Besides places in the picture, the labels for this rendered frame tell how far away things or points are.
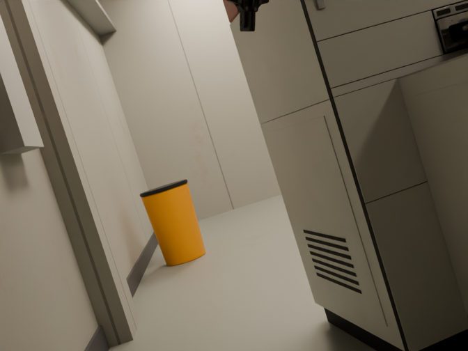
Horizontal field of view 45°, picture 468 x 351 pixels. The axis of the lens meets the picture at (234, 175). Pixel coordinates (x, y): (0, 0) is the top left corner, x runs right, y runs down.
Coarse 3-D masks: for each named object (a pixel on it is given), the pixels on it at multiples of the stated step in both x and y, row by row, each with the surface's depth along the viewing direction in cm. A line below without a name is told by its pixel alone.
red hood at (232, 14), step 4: (224, 0) 213; (224, 4) 215; (228, 4) 210; (232, 4) 206; (228, 8) 211; (232, 8) 208; (236, 8) 203; (228, 12) 213; (232, 12) 209; (236, 12) 204; (228, 16) 214; (232, 16) 210; (236, 16) 207; (232, 20) 213
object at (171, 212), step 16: (144, 192) 443; (160, 192) 430; (176, 192) 432; (160, 208) 431; (176, 208) 432; (192, 208) 443; (160, 224) 434; (176, 224) 432; (192, 224) 439; (160, 240) 439; (176, 240) 433; (192, 240) 437; (176, 256) 435; (192, 256) 436
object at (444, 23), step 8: (456, 16) 159; (464, 16) 160; (440, 24) 158; (448, 24) 159; (440, 32) 158; (448, 32) 159; (440, 40) 159; (448, 40) 158; (456, 40) 159; (464, 40) 160; (448, 48) 158; (456, 48) 159
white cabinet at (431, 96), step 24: (432, 72) 140; (456, 72) 132; (408, 96) 153; (432, 96) 143; (456, 96) 134; (432, 120) 146; (456, 120) 137; (432, 144) 149; (456, 144) 140; (432, 168) 153; (456, 168) 143; (432, 192) 157; (456, 192) 146; (456, 216) 149; (456, 240) 153; (456, 264) 157
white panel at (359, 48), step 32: (320, 0) 150; (352, 0) 153; (384, 0) 155; (416, 0) 158; (448, 0) 160; (320, 32) 151; (352, 32) 153; (384, 32) 155; (416, 32) 157; (320, 64) 152; (352, 64) 153; (384, 64) 155; (416, 64) 157
